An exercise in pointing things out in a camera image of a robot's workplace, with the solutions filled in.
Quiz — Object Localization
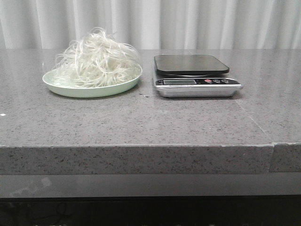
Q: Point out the white vermicelli noodle bundle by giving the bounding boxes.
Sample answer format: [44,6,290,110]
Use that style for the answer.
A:
[52,27,142,88]

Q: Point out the silver digital kitchen scale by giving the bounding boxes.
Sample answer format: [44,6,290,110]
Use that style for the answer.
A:
[153,55,243,98]

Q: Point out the pale green round plate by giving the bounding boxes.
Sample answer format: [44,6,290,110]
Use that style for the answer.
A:
[43,65,143,98]

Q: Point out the white pleated curtain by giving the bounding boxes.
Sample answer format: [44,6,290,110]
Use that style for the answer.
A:
[0,0,301,49]

